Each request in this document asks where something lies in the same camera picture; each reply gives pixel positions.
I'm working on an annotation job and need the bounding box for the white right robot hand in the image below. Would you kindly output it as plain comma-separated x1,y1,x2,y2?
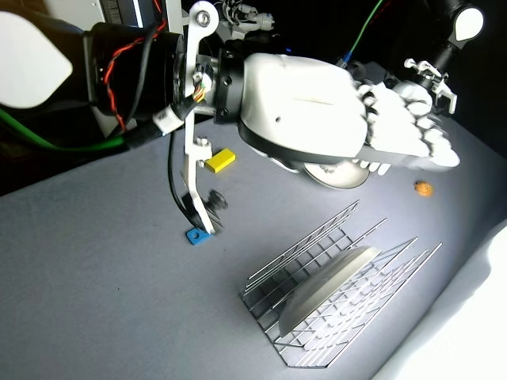
215,49,461,175

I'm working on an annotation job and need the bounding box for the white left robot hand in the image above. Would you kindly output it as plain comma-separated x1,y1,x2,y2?
351,78,436,177

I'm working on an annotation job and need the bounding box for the white ceramic plate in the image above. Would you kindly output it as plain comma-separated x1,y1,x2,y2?
276,245,383,337
303,160,369,190

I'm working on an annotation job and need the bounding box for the spare white robot hand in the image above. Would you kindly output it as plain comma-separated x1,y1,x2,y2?
219,0,276,39

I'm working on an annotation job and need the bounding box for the yellow rectangular block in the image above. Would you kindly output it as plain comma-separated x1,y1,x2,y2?
204,148,238,174

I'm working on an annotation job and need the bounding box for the blue block with two holes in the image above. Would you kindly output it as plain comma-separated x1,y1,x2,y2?
185,226,210,246

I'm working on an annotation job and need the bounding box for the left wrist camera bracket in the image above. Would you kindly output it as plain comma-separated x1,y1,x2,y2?
403,58,458,116

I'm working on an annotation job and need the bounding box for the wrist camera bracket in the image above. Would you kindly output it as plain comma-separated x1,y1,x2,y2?
403,58,458,116
180,1,230,238

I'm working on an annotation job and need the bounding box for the green cable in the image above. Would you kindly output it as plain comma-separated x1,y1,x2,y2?
348,0,384,60
0,108,138,151

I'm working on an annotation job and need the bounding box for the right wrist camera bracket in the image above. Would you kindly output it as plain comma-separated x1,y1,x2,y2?
180,1,230,238

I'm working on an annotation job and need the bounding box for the silver wire dish rack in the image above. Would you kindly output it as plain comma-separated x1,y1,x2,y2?
239,199,444,369

